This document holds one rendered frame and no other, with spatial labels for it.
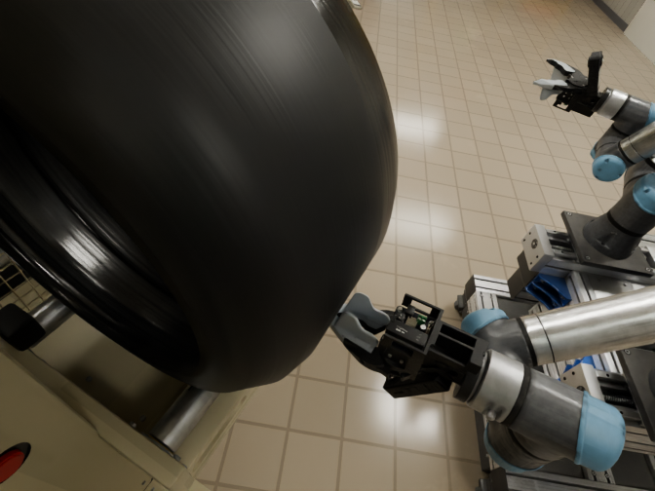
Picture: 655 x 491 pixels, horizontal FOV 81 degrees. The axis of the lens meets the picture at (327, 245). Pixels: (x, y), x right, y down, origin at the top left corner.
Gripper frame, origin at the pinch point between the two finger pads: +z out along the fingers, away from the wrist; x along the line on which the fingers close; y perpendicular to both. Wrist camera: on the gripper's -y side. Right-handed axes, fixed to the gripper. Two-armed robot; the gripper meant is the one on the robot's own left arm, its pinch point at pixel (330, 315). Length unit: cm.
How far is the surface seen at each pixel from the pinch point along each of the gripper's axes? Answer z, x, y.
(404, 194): 30, -158, -100
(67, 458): 17.7, 30.4, -3.2
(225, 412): 9.6, 15.1, -14.8
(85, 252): 41.3, 9.0, -1.7
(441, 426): -32, -41, -107
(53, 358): 42, 22, -17
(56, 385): 27.2, 25.5, -4.1
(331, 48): 2.1, -0.6, 35.4
